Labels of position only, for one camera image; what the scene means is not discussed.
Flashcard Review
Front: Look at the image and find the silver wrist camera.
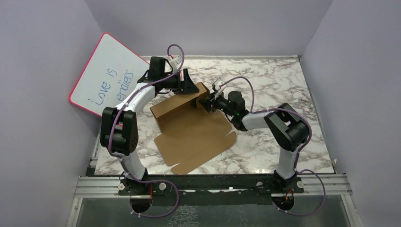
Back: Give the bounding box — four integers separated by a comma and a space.
169, 55, 183, 71
212, 79, 225, 94

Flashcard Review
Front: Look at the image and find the pink-framed whiteboard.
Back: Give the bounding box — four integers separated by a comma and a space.
69, 33, 149, 116

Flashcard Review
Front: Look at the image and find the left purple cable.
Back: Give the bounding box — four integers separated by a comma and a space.
107, 44, 185, 218

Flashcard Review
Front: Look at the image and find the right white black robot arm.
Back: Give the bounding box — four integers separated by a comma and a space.
198, 91, 312, 192

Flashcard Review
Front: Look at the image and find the aluminium frame rail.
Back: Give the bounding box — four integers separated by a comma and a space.
68, 118, 362, 227

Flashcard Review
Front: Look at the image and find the brown cardboard box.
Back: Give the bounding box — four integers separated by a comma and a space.
150, 82, 236, 175

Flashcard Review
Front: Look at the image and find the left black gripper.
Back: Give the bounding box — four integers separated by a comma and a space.
160, 68, 199, 94

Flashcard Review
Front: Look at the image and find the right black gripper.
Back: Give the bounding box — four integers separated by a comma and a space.
198, 90, 235, 118

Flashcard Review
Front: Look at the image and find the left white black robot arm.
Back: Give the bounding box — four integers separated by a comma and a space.
100, 56, 199, 194

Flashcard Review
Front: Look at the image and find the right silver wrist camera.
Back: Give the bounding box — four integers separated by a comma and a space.
212, 79, 225, 94

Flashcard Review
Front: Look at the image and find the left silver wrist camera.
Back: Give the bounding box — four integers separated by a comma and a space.
169, 55, 183, 71

